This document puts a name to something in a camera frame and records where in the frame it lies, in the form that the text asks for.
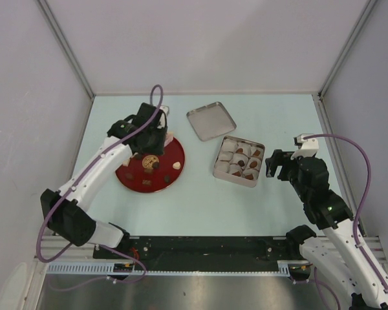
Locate red round plate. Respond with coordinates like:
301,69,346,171
115,138,186,193

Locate pink square tin box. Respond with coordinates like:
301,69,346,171
213,136,265,188

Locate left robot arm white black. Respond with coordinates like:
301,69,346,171
40,103,169,258

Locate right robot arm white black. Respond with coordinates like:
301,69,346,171
265,149,388,309

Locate silver tin lid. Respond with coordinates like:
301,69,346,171
186,101,237,142

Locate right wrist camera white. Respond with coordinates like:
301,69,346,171
291,134,319,160

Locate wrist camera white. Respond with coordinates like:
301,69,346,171
158,106,169,129
291,134,319,160

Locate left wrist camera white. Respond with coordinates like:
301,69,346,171
158,106,169,129

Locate white slotted cable duct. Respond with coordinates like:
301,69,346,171
47,260,311,277

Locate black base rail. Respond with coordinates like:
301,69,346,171
93,235,311,272

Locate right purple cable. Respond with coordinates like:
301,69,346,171
302,133,388,310

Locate purple cable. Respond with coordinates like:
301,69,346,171
36,84,164,291
302,133,388,310

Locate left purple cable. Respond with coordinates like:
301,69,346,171
36,84,164,291

